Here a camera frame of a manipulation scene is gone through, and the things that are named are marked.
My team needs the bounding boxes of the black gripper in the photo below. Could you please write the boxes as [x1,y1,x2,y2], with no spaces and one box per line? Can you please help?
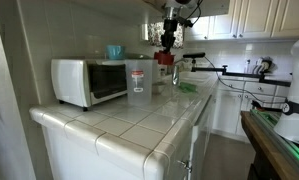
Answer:
[160,19,177,52]

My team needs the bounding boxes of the clear plastic jug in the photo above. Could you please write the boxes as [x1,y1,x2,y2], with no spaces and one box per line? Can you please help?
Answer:
[125,59,153,106]

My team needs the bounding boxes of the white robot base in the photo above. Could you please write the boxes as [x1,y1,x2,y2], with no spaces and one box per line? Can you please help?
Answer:
[274,40,299,144]

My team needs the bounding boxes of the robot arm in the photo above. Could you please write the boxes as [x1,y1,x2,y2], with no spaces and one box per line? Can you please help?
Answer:
[160,0,203,54]

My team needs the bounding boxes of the floral window curtain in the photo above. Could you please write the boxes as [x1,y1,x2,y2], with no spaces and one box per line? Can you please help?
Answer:
[148,22,184,49]

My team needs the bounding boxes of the chrome kitchen faucet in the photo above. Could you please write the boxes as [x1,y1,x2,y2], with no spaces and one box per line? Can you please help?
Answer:
[167,58,188,86]

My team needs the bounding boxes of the white upper cabinets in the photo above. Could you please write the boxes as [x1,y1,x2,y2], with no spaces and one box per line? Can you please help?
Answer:
[185,0,299,41]

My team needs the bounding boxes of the white cabinets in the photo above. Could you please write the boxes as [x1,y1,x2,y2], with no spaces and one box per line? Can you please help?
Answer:
[212,78,289,142]
[185,0,299,41]

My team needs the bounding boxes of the grey bowl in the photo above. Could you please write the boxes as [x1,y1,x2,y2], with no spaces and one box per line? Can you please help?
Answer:
[152,82,166,94]

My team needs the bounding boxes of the green cloth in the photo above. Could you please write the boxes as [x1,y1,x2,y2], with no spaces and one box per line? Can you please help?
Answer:
[179,82,197,93]

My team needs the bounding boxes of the teal cup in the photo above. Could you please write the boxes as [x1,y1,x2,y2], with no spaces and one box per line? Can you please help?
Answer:
[106,45,125,60]

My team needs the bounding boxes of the white lower cabinets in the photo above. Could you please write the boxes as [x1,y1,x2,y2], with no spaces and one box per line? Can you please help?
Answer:
[212,78,289,142]

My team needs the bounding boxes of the dish rack with dishes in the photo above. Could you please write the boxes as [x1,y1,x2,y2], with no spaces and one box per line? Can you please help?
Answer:
[244,56,273,75]

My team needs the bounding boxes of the white toaster oven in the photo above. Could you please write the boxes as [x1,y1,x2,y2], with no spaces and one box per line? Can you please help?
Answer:
[51,59,127,111]

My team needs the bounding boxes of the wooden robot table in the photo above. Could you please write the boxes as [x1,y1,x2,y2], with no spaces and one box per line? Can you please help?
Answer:
[241,110,299,180]

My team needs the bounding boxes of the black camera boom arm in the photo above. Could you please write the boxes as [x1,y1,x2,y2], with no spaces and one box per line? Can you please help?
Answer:
[183,52,291,87]

